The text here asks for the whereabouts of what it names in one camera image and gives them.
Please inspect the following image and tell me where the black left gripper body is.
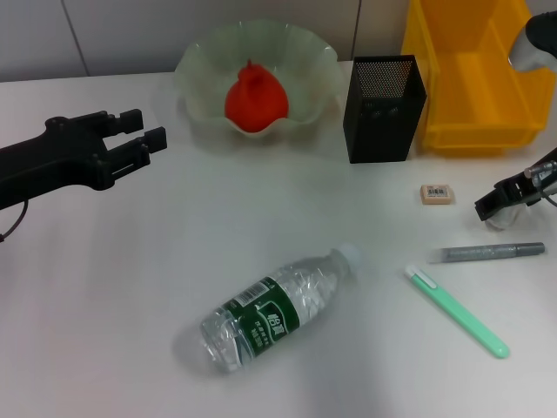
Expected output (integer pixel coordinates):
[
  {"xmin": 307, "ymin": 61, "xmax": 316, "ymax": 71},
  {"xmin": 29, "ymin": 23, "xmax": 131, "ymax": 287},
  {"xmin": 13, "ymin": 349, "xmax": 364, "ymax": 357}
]
[{"xmin": 0, "ymin": 113, "xmax": 117, "ymax": 210}]

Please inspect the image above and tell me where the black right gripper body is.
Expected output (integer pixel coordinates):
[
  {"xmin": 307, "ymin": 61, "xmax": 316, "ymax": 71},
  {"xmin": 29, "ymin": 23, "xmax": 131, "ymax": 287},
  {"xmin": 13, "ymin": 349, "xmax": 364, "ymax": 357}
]
[{"xmin": 523, "ymin": 147, "xmax": 557, "ymax": 195}]

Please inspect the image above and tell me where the white paper ball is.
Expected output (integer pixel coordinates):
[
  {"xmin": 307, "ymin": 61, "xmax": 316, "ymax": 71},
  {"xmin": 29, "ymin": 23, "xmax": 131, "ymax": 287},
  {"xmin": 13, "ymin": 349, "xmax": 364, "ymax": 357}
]
[{"xmin": 487, "ymin": 203, "xmax": 530, "ymax": 231}]

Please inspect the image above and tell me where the orange fruit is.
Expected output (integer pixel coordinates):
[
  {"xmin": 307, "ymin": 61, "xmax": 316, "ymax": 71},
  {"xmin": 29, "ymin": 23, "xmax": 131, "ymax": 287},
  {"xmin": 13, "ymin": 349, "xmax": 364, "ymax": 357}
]
[{"xmin": 224, "ymin": 59, "xmax": 290, "ymax": 134}]

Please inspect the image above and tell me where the clear plastic water bottle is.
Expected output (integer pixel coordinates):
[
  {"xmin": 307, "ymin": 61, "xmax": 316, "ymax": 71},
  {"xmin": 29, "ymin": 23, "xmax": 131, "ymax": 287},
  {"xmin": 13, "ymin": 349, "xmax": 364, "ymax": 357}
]
[{"xmin": 198, "ymin": 243, "xmax": 363, "ymax": 375}]

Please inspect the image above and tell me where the silver marker pen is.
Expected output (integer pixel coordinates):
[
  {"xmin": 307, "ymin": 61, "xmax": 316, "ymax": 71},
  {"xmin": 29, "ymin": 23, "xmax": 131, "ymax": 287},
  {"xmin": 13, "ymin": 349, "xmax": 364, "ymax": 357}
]
[{"xmin": 426, "ymin": 241, "xmax": 546, "ymax": 266}]

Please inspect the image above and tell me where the small beige eraser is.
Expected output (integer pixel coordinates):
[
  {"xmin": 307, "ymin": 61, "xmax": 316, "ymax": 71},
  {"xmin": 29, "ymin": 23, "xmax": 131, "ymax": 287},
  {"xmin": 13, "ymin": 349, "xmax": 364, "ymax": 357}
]
[{"xmin": 419, "ymin": 184, "xmax": 459, "ymax": 206}]

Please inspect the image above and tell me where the mint green pen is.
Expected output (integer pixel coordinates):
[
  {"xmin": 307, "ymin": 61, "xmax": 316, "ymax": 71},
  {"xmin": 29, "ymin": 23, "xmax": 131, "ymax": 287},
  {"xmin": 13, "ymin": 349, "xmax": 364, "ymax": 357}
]
[{"xmin": 403, "ymin": 264, "xmax": 510, "ymax": 361}]

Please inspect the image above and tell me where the black mesh pen holder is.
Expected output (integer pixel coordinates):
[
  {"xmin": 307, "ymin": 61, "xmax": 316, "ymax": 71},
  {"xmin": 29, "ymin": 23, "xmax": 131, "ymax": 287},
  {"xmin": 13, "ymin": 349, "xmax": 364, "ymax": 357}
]
[{"xmin": 342, "ymin": 55, "xmax": 427, "ymax": 165}]

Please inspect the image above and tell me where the green glass fruit bowl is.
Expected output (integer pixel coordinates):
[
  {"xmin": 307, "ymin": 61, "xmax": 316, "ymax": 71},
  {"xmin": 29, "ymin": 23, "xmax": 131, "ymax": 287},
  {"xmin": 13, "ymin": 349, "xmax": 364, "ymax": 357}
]
[{"xmin": 174, "ymin": 19, "xmax": 343, "ymax": 140}]

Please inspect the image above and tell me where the yellow plastic storage bin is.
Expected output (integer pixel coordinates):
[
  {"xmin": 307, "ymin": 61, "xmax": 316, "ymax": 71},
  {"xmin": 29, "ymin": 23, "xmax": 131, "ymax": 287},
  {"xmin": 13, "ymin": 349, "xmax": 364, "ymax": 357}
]
[{"xmin": 399, "ymin": 0, "xmax": 557, "ymax": 157}]

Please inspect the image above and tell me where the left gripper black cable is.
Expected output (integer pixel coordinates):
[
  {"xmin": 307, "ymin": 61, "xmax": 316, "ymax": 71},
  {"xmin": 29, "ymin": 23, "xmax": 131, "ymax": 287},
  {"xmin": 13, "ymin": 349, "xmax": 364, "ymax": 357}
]
[{"xmin": 0, "ymin": 199, "xmax": 30, "ymax": 243}]

